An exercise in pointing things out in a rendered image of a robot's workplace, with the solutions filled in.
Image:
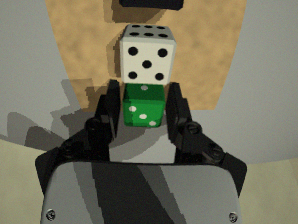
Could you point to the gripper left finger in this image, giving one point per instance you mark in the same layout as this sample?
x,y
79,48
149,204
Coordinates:
x,y
90,142

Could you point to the tan mottled mat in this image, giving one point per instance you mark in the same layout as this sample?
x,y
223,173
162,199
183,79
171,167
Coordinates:
x,y
88,33

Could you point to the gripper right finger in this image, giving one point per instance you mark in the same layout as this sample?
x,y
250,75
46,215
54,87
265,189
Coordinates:
x,y
196,146

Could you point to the white die with black pips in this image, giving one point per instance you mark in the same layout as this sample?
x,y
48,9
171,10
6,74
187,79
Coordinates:
x,y
147,54

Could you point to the green die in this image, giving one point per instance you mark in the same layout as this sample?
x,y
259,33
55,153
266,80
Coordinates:
x,y
143,104

